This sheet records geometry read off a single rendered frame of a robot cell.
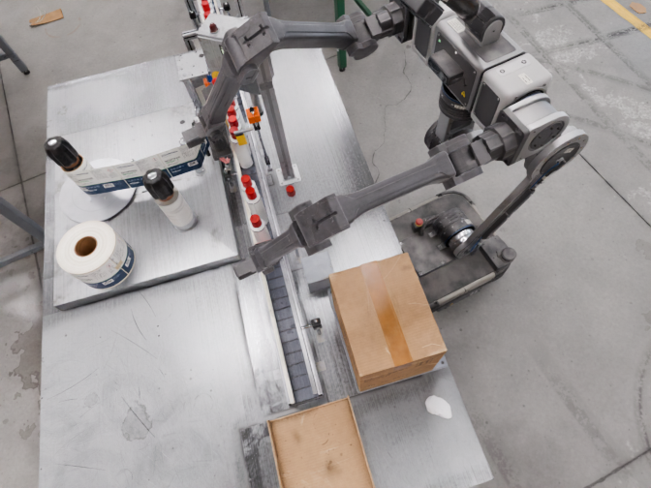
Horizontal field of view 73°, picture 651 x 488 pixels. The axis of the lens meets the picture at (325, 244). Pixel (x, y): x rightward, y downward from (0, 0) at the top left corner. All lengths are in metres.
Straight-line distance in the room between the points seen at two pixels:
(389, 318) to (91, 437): 1.02
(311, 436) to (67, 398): 0.82
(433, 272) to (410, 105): 1.36
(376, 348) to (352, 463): 0.40
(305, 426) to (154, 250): 0.83
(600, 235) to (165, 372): 2.36
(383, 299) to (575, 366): 1.50
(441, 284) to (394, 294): 1.00
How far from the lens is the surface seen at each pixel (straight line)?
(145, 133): 2.07
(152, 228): 1.78
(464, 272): 2.27
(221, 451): 1.51
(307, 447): 1.46
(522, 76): 1.16
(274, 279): 1.54
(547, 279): 2.66
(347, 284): 1.25
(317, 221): 0.91
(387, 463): 1.45
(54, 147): 1.76
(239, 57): 1.11
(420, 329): 1.22
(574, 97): 3.49
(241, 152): 1.72
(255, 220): 1.41
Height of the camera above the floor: 2.28
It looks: 63 degrees down
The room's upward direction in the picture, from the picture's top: 9 degrees counter-clockwise
